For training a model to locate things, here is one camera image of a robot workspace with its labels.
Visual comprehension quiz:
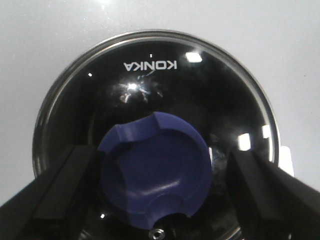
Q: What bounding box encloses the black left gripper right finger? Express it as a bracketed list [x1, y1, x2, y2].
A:
[226, 150, 320, 240]

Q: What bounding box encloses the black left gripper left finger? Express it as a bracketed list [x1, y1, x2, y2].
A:
[0, 145, 99, 240]

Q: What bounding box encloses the glass lid with blue knob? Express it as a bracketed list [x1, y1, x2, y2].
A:
[32, 30, 280, 240]

